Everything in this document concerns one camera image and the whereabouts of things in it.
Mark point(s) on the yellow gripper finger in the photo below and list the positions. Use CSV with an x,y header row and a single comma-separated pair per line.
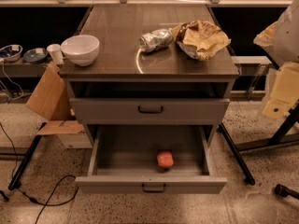
x,y
266,37
285,91

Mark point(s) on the red apple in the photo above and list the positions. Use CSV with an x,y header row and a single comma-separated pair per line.
x,y
165,159

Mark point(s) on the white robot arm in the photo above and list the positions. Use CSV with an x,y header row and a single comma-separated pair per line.
x,y
281,42

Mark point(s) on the grey drawer cabinet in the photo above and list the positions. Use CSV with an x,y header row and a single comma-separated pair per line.
x,y
121,71

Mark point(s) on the open grey middle drawer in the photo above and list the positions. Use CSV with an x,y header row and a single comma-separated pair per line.
x,y
124,160

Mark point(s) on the closed grey upper drawer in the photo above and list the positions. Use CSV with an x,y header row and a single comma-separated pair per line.
x,y
146,111

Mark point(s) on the crumpled yellow chip bag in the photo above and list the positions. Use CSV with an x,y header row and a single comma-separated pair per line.
x,y
200,40

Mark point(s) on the black table leg right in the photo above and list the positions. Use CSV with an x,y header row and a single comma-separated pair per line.
x,y
245,170

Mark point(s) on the black table leg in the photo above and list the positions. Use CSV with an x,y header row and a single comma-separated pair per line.
x,y
245,170
16,178

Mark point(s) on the black caster wheel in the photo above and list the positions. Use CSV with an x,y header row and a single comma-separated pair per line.
x,y
284,192

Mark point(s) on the crushed silver can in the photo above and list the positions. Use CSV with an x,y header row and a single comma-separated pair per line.
x,y
155,40

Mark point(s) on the white bowl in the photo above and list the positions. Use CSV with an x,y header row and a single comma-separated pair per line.
x,y
81,49

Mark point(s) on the white paper cup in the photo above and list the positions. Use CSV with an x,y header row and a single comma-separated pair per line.
x,y
55,53

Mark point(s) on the brown cardboard box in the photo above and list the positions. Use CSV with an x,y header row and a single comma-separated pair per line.
x,y
50,101

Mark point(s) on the small blue dish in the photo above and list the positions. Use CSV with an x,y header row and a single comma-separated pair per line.
x,y
35,56

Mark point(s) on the blue patterned bowl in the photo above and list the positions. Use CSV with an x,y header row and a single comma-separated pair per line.
x,y
11,53

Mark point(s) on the black table leg left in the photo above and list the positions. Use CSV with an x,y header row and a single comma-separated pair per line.
x,y
16,178

